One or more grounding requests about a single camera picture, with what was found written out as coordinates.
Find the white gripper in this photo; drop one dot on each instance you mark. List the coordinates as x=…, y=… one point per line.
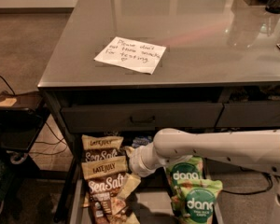
x=136, y=163

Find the brown sea salt chip bag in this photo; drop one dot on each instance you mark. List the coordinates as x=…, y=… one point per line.
x=104, y=179
x=100, y=148

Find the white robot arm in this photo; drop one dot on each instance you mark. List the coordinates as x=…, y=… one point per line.
x=256, y=150

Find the open middle grey drawer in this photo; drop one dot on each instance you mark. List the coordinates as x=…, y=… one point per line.
x=150, y=201

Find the blue snack bag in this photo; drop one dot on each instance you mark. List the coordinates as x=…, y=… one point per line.
x=141, y=141

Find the middle green dang chip bag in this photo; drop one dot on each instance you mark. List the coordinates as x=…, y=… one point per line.
x=185, y=170

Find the green dang chip bag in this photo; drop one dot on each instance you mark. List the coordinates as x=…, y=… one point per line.
x=195, y=200
x=185, y=170

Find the front green dang chip bag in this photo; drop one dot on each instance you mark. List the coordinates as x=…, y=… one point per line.
x=195, y=200

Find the top left grey drawer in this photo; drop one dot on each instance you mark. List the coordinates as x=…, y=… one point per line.
x=139, y=117

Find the top right grey drawer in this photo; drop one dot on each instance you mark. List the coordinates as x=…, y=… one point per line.
x=253, y=114

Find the white handwritten paper note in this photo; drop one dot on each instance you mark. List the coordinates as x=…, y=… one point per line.
x=131, y=54

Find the green crate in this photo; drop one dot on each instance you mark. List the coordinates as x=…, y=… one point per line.
x=0, y=178

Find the black side cart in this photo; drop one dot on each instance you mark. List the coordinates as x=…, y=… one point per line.
x=22, y=117

